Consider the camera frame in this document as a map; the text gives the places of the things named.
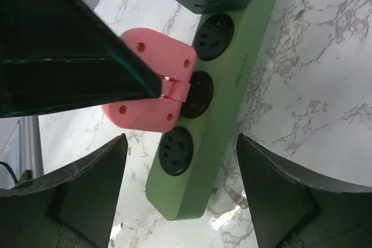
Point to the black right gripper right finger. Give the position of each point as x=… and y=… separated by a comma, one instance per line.
x=293, y=206

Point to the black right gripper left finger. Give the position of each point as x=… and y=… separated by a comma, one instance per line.
x=73, y=206

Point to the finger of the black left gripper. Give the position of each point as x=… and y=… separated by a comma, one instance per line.
x=58, y=55

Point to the pink plug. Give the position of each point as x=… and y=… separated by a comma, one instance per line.
x=170, y=63

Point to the green power strip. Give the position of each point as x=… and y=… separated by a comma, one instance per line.
x=187, y=162

